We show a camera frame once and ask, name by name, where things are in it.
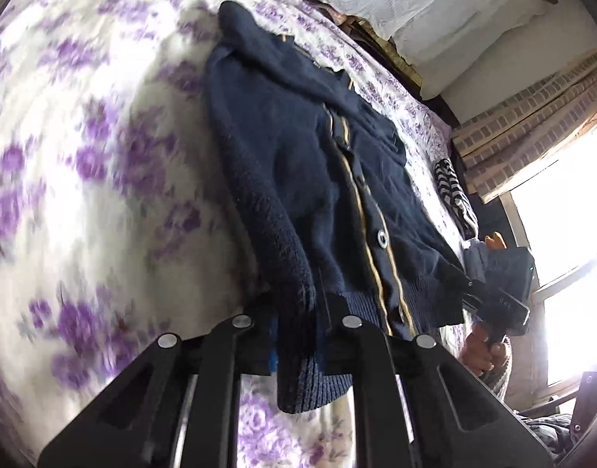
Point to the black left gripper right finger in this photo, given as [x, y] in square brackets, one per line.
[416, 406]

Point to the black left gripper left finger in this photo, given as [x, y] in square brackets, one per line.
[175, 405]

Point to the navy knit cardigan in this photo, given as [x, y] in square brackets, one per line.
[319, 180]

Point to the striped black white garment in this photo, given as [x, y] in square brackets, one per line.
[454, 199]

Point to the brick pattern curtain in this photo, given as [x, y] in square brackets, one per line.
[501, 147]

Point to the purple floral bed sheet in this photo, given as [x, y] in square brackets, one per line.
[115, 221]

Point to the white lace pillow cover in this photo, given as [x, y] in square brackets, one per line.
[425, 5]

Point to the brown patterned headboard bedding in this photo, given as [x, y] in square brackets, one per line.
[383, 51]

